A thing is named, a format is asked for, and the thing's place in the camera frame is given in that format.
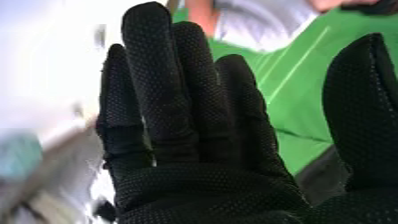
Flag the person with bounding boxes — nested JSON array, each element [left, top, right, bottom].
[[176, 0, 398, 53]]

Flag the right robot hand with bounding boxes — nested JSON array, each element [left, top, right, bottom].
[[95, 0, 398, 224]]

